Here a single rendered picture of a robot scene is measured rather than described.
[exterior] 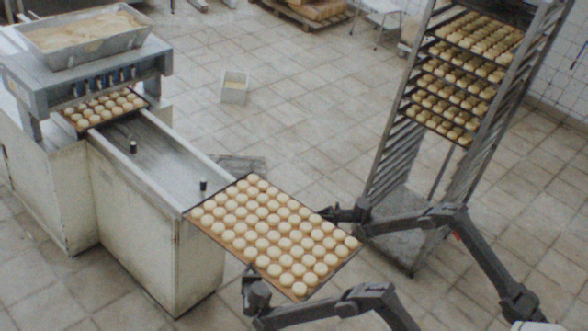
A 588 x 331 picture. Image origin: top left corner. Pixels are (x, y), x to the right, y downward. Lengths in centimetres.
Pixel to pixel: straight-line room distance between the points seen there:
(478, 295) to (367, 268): 72
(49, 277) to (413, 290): 214
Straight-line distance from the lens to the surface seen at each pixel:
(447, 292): 331
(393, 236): 325
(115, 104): 264
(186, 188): 226
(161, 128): 252
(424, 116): 268
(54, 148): 253
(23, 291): 306
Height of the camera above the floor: 239
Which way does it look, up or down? 40 degrees down
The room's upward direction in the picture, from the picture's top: 11 degrees clockwise
